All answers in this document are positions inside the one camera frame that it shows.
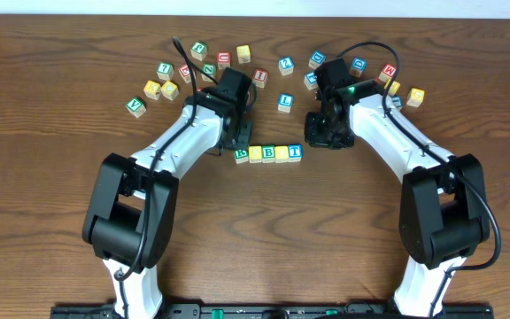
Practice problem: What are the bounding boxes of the blue L block right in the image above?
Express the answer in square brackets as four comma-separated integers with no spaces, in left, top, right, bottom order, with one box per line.
[391,96,404,111]

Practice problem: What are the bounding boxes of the red M letter block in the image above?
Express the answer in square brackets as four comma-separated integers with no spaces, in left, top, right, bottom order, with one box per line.
[378,64,397,82]

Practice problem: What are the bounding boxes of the blue T letter block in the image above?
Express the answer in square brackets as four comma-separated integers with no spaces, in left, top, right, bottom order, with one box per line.
[288,144,303,162]

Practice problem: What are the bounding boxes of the green V letter block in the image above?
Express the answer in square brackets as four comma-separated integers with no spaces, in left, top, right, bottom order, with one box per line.
[126,97,146,118]

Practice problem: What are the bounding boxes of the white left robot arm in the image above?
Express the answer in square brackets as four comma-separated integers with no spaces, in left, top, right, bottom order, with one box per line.
[82,68,254,318]

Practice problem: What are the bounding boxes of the green Z letter block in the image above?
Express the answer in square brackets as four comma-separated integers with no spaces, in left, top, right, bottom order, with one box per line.
[201,63,217,83]

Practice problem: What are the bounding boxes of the green 7 number block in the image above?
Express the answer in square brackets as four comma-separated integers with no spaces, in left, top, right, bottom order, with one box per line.
[157,62,174,81]

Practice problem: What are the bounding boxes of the green R letter block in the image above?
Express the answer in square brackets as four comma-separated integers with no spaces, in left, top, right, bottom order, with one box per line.
[234,150,249,164]

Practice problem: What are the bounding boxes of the yellow C letter block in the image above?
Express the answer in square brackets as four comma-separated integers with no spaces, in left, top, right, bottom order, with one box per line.
[161,81,180,101]

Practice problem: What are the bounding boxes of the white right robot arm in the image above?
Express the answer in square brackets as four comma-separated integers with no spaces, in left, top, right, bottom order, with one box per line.
[305,58,491,317]

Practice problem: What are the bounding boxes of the green B letter block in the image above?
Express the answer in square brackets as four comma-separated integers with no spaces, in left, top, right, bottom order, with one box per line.
[262,145,275,163]

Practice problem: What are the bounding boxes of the green J letter block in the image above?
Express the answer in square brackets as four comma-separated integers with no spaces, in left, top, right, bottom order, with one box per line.
[190,42,208,61]

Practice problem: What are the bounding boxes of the yellow X letter block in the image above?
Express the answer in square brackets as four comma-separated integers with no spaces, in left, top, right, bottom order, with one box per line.
[385,81,400,97]

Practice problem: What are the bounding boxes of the blue D letter block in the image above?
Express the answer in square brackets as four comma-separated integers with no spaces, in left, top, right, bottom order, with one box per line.
[308,51,326,69]

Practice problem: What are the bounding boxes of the yellow block top row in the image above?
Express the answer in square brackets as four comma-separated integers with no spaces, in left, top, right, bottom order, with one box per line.
[236,44,251,64]

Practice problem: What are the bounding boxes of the red I letter block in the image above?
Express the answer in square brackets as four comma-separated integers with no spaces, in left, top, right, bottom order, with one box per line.
[251,68,268,89]

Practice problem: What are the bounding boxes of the red E letter block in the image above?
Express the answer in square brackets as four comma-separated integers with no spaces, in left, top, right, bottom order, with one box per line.
[178,64,192,83]

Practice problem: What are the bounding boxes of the blue 2 number block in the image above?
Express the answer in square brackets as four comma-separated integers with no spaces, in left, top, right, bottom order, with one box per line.
[278,57,295,76]

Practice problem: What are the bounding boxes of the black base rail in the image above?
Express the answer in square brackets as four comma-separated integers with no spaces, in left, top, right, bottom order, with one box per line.
[50,302,495,319]

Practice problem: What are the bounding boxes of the blue L letter block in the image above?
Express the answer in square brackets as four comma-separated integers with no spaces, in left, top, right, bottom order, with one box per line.
[277,93,294,113]

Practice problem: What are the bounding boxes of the blue P letter block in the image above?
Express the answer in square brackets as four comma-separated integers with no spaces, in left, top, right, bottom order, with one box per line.
[304,72,318,90]

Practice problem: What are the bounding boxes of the yellow G letter block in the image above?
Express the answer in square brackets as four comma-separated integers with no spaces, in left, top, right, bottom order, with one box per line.
[406,88,425,107]

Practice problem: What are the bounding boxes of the red U letter block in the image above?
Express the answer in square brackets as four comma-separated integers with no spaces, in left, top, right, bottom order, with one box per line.
[217,51,231,70]

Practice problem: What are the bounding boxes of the yellow K letter block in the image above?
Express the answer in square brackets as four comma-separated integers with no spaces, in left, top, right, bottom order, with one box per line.
[143,81,161,100]

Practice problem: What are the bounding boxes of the yellow O letter block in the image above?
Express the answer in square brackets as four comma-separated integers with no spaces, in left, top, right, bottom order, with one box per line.
[248,145,263,163]

